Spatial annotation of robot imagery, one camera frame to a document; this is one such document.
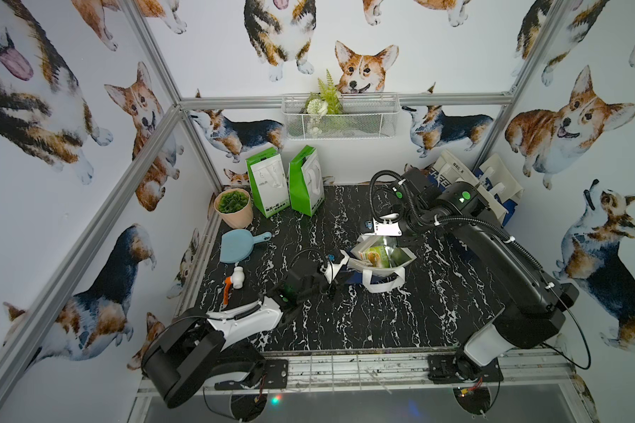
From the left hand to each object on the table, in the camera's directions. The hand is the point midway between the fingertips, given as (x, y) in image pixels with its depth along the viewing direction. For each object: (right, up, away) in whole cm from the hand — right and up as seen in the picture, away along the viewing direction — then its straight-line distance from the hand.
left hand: (354, 270), depth 80 cm
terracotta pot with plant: (-44, +19, +22) cm, 53 cm away
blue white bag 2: (+35, +33, +18) cm, 51 cm away
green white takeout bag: (-30, +28, +18) cm, 45 cm away
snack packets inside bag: (+11, +2, +11) cm, 16 cm away
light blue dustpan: (-43, +4, +22) cm, 49 cm away
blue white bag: (+6, -2, -2) cm, 7 cm away
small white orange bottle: (-39, -6, +10) cm, 41 cm away
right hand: (+8, +14, -11) cm, 20 cm away
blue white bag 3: (+51, +29, +13) cm, 60 cm away
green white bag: (-16, +29, +15) cm, 36 cm away
